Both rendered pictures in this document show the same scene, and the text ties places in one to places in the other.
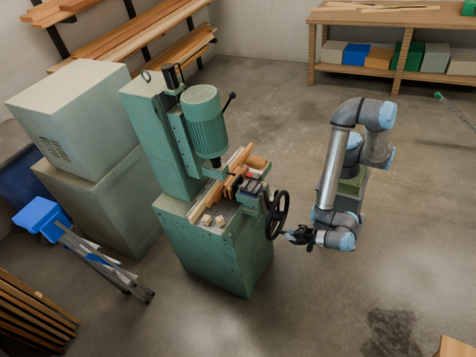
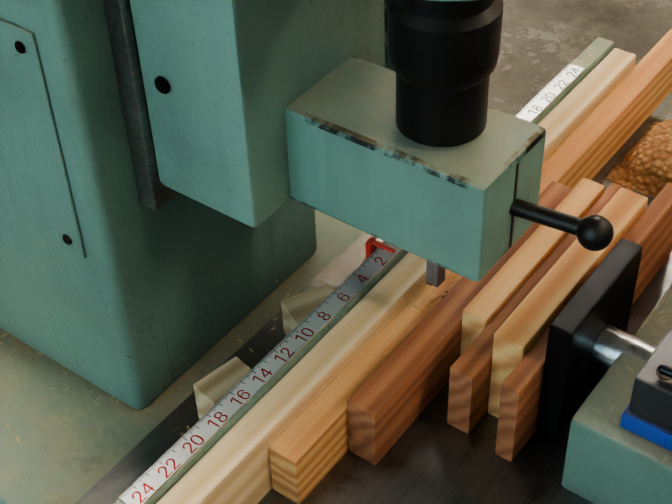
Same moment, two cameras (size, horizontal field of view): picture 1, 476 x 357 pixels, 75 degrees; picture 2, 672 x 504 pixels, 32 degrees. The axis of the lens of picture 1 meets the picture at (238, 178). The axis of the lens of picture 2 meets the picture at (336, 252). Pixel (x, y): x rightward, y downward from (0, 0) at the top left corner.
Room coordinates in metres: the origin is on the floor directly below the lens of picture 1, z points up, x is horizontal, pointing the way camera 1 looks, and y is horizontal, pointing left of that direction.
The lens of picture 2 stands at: (0.72, 0.15, 1.46)
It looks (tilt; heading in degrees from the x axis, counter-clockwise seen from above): 42 degrees down; 1
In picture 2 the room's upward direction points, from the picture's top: 2 degrees counter-clockwise
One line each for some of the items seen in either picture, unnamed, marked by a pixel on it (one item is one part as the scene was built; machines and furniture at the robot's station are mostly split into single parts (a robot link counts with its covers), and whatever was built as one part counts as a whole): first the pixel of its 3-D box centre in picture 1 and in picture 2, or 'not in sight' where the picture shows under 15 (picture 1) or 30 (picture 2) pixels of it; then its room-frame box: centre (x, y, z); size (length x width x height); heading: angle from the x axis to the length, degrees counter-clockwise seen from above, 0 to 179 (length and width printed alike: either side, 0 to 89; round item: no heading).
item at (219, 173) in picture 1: (215, 170); (412, 172); (1.28, 0.11, 1.03); 0.14 x 0.07 x 0.09; 53
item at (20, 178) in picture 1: (31, 185); not in sight; (2.16, 1.78, 0.48); 0.64 x 0.54 x 0.97; 146
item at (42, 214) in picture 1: (97, 263); not in sight; (1.15, 0.96, 0.58); 0.27 x 0.25 x 1.16; 146
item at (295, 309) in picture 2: not in sight; (315, 320); (1.36, 0.18, 0.82); 0.04 x 0.03 x 0.03; 117
